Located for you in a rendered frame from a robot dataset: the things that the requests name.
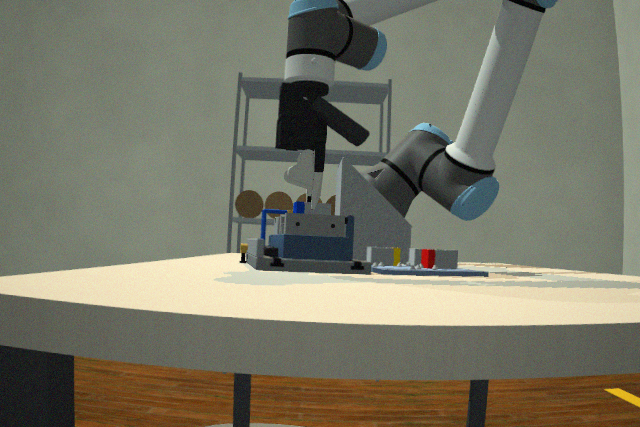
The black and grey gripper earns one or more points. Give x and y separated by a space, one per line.
308 173

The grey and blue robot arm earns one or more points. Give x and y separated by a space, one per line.
459 179

